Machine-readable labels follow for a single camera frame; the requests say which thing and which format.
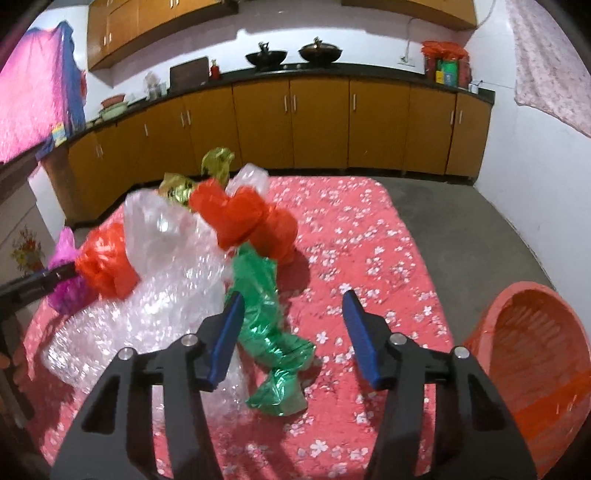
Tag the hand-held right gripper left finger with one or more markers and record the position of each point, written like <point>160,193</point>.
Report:
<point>225,341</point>

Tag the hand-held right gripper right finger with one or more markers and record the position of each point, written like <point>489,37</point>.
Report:
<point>362,341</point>

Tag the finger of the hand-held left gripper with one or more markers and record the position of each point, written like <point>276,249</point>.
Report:
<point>14,360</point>
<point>32,284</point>

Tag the magenta plastic bag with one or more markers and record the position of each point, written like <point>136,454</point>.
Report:
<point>69,297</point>

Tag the green plastic bag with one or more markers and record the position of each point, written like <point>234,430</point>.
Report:
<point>258,295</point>

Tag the small orange plastic bag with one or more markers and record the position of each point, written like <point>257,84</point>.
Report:
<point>104,263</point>

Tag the bubble wrap sheet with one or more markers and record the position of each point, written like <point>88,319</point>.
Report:
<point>152,323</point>

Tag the large orange plastic bag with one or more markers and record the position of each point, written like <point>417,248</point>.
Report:
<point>240,217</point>

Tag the large clear plastic bag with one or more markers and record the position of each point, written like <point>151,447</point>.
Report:
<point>157,226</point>

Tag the small clear plastic bag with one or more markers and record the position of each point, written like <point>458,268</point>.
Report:
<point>249,180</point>

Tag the orange plastic basket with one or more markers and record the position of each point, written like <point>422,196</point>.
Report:
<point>531,350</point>

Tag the white cabinet with flower sticker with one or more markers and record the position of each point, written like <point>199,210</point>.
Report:
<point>27,217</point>

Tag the red floral blanket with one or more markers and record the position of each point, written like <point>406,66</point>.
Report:
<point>351,240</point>

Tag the gold foil wrapper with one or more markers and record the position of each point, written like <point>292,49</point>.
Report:
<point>178,189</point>

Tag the yellow-green foil wrapper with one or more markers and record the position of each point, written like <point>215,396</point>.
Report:
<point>219,161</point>

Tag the pink hanging cloth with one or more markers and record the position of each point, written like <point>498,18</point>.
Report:
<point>37,92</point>

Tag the stacked bowls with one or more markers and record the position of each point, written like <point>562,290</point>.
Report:
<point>113,107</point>

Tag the wooden base cabinets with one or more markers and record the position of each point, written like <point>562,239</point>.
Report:
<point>318,124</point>

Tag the clear jars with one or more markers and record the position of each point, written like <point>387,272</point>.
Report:
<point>154,85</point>

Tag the dark cutting board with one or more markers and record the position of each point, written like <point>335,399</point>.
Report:
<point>189,73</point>

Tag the red bottle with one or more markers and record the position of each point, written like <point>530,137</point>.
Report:
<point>215,69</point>

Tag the small white cup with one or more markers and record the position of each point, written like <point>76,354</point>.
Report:
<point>474,86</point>

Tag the green packet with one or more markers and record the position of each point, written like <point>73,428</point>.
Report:
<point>446,73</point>

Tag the black wok with lid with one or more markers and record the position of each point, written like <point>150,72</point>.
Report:
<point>320,51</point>
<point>265,57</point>

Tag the red plastic bag bundle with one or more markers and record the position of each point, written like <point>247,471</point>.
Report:
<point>445,51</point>

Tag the pale floral hanging cloth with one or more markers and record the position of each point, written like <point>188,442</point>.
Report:
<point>549,60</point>

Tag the wooden wall cabinets long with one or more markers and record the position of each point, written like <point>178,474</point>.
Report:
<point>138,27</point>

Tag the wooden wall cabinets short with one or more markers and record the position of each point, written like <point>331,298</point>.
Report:
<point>415,9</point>

